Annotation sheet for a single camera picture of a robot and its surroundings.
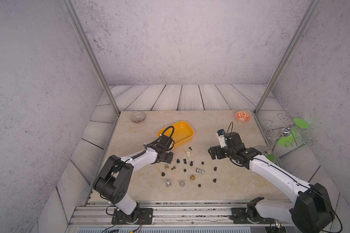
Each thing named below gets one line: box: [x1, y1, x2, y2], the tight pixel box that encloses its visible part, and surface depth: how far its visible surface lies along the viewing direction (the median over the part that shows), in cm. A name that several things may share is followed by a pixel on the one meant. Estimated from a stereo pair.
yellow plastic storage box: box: [157, 121, 195, 150], surface depth 104 cm
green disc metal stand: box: [265, 117, 310, 164], surface depth 78 cm
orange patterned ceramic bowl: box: [235, 110, 251, 123], surface depth 117 cm
